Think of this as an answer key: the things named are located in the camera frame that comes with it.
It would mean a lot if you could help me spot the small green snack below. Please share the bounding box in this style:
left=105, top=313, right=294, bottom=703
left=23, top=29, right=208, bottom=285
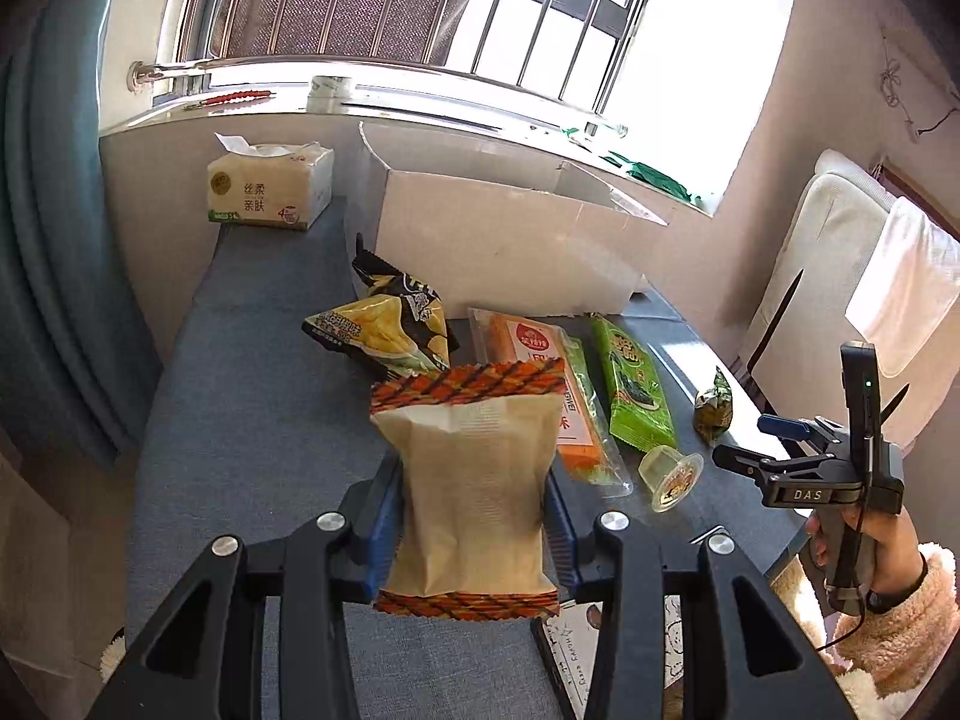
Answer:
left=693, top=369, right=734, bottom=444

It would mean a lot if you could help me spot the green seaweed snack bag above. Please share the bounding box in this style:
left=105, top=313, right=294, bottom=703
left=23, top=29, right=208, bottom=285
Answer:
left=590, top=314, right=677, bottom=454

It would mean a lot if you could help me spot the beige orange-trimmed snack packet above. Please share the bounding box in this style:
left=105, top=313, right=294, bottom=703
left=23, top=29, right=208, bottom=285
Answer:
left=370, top=362, right=563, bottom=622

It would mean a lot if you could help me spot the fluffy cream sleeve forearm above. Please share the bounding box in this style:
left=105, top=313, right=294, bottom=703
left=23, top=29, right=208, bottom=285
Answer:
left=773, top=539, right=958, bottom=718

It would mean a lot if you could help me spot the right hand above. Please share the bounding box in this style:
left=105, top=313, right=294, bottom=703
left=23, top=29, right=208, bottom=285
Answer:
left=838, top=507, right=926, bottom=606

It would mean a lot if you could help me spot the illustrated white tin tray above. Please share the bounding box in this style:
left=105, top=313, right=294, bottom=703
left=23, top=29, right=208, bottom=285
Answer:
left=530, top=595, right=685, bottom=720

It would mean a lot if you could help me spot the small clear jelly cup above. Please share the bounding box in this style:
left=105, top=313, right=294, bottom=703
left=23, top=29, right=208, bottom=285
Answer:
left=638, top=445, right=704, bottom=514

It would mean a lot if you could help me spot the white towel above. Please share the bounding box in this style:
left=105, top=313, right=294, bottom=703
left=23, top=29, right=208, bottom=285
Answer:
left=844, top=197, right=958, bottom=379

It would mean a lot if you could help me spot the orange flatbread cracker pack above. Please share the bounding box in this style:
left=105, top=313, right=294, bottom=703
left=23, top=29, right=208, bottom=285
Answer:
left=469, top=307, right=633, bottom=499

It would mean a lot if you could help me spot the green plastic bag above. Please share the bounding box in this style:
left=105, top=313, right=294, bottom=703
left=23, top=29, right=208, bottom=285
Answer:
left=601, top=151, right=704, bottom=210

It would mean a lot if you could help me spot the black yellow chip bag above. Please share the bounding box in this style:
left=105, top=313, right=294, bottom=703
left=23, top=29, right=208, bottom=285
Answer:
left=301, top=234, right=459, bottom=380

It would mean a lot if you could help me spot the white cardboard box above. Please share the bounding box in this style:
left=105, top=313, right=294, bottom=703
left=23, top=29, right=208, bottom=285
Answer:
left=345, top=122, right=667, bottom=319

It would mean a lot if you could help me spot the tissue paper pack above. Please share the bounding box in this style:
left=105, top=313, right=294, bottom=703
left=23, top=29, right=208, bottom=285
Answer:
left=206, top=133, right=335, bottom=231

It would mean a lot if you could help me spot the steel window railing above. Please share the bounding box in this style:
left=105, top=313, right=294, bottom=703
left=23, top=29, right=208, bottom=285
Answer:
left=125, top=55, right=628, bottom=142

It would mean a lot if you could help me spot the white tape roll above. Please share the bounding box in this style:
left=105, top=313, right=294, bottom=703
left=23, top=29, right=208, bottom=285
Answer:
left=306, top=75, right=352, bottom=114

